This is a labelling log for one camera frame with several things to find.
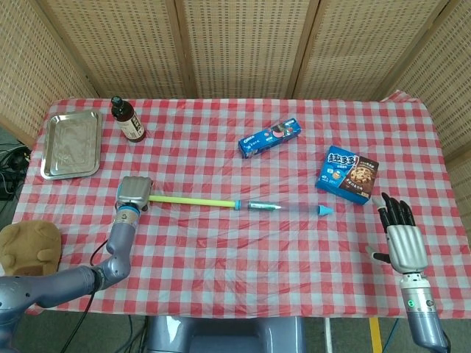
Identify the brown plush toy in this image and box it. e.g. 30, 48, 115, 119
0, 220, 63, 277

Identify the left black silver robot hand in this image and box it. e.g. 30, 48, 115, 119
116, 175, 155, 213

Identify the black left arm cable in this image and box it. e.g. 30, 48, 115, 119
71, 238, 111, 353

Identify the long blue Oreo box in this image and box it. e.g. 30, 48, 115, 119
238, 118, 303, 160

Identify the bamboo folding screen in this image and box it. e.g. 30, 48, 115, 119
0, 0, 471, 163

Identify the blue chocolate chip cookie box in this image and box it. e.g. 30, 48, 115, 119
315, 145, 380, 206

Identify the black floor cable bundle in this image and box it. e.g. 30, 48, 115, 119
0, 141, 32, 202

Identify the red white checkered tablecloth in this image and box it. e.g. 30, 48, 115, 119
10, 90, 471, 319

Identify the brown bottle black cap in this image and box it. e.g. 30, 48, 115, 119
110, 96, 147, 143

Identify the rectangular metal tray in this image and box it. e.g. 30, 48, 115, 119
39, 110, 104, 181

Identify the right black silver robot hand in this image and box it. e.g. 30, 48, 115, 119
366, 192, 430, 275

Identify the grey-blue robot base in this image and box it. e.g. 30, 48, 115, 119
145, 315, 307, 353

